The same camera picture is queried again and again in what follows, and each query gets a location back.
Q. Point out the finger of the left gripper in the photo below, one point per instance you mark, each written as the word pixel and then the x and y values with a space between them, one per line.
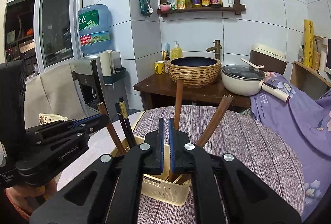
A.
pixel 90 129
pixel 88 121

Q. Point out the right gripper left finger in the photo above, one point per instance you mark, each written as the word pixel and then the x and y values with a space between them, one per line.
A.
pixel 154 160

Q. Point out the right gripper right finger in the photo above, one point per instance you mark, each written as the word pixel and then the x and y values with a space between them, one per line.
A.
pixel 179 159

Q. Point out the black chopstick gold band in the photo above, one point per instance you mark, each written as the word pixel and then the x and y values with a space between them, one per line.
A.
pixel 128 125

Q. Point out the left hand yellow nails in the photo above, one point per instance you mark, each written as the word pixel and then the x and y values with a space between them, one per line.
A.
pixel 18 194

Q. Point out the beige plastic utensil holder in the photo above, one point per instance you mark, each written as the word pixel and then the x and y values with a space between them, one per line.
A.
pixel 158 188

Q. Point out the food package bag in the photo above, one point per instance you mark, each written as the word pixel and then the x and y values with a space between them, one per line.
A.
pixel 45 118

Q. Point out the water dispenser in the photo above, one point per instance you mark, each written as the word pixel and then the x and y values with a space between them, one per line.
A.
pixel 93 87

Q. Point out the dark wooden side table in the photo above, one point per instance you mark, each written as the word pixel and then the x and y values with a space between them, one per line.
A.
pixel 162 85

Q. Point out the purple striped tablecloth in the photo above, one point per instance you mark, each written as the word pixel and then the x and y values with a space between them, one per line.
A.
pixel 255 145

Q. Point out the yellow mug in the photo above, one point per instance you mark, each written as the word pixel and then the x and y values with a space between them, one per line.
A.
pixel 159 67

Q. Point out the woven pattern basin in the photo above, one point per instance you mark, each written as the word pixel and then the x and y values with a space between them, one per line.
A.
pixel 195 72

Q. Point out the blue water bottle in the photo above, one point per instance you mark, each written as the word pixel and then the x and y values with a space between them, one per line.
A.
pixel 94 29

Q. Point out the white electric pot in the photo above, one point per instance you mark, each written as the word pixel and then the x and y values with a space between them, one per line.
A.
pixel 249 80

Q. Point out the sliding window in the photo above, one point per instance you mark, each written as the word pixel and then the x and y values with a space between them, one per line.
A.
pixel 42 33

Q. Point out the yellow soap dispenser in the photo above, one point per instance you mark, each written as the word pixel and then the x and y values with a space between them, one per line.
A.
pixel 176 52

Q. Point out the brass faucet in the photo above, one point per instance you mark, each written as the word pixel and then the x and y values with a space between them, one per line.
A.
pixel 216 49

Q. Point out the green hanging packet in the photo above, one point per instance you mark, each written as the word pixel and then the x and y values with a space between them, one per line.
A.
pixel 145 8

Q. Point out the purple floral cloth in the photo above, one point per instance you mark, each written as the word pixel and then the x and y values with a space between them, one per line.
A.
pixel 304 124

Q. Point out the yellow roll package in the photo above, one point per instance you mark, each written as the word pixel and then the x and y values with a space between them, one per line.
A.
pixel 308 48

